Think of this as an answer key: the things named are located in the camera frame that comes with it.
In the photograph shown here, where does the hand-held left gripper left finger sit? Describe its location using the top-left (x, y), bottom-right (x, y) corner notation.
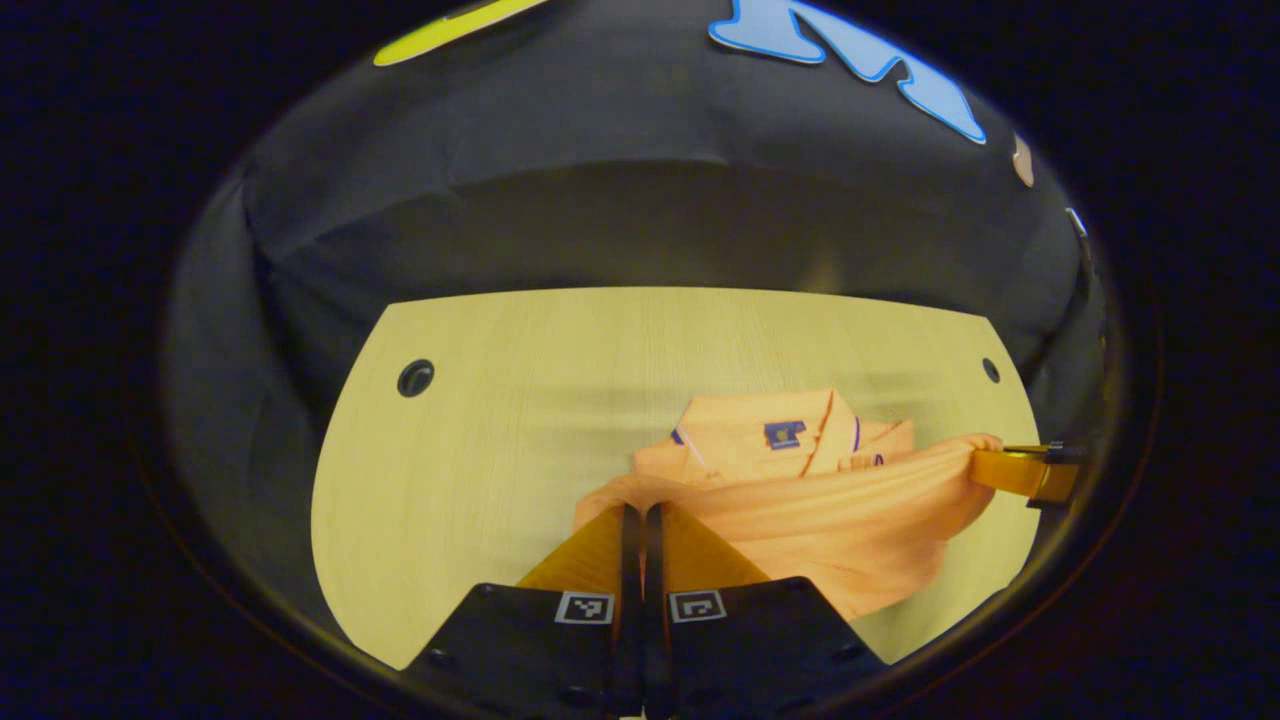
top-left (400, 503), bottom-right (642, 717)

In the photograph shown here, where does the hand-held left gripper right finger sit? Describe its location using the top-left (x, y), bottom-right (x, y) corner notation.
top-left (644, 503), bottom-right (891, 717)

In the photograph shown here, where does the orange T-shirt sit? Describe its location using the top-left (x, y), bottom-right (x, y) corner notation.
top-left (572, 388), bottom-right (1004, 623)

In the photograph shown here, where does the black backdrop cloth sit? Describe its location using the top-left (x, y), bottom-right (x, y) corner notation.
top-left (165, 0), bottom-right (1113, 621)

